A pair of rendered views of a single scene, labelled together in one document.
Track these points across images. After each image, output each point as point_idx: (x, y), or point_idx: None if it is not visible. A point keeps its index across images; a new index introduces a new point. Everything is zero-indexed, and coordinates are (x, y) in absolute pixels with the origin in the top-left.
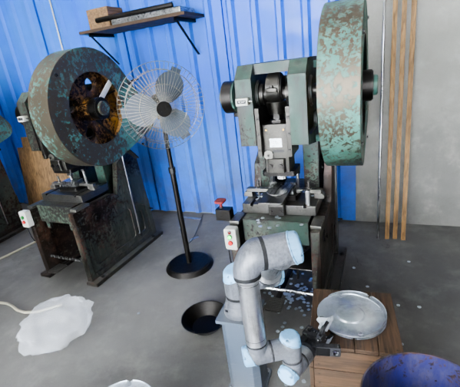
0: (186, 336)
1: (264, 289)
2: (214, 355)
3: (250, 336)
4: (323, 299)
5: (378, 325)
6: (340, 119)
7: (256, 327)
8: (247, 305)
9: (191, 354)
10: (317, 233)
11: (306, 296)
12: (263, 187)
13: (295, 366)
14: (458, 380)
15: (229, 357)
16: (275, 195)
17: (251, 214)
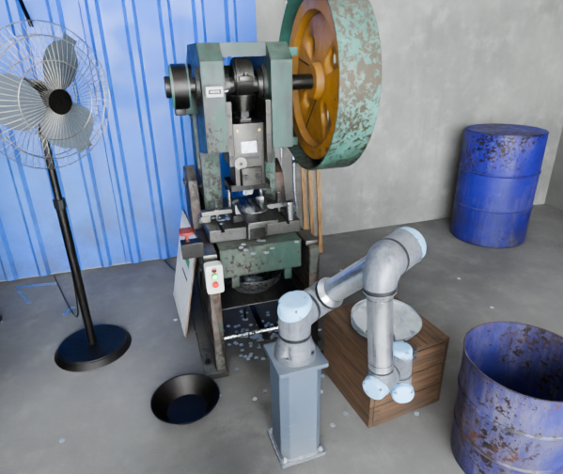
0: (172, 434)
1: (226, 341)
2: (230, 437)
3: (386, 359)
4: (352, 315)
5: (417, 319)
6: (360, 111)
7: (392, 346)
8: (387, 322)
9: (198, 451)
10: (317, 247)
11: (277, 331)
12: (223, 208)
13: (410, 379)
14: (508, 336)
15: (289, 418)
16: (258, 213)
17: (224, 244)
